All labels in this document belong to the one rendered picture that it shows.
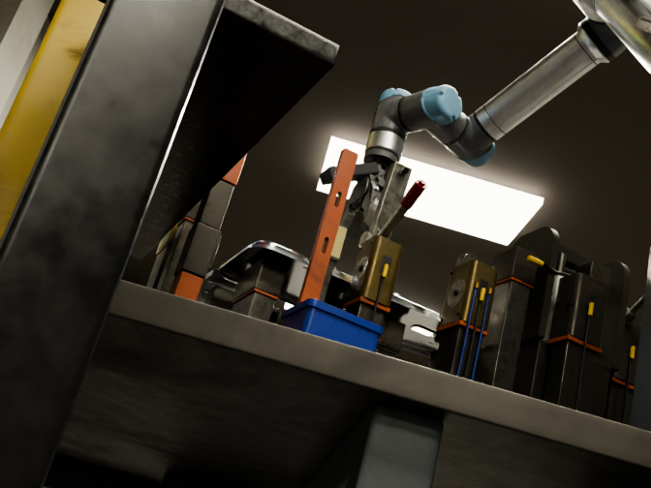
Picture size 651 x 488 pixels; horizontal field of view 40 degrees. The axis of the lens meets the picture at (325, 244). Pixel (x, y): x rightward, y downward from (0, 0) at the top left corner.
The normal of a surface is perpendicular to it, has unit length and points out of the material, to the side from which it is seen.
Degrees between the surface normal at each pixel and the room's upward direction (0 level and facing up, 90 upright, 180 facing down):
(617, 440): 90
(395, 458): 90
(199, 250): 90
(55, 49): 90
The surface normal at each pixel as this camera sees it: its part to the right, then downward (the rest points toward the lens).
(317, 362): 0.13, -0.37
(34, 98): 0.43, -0.26
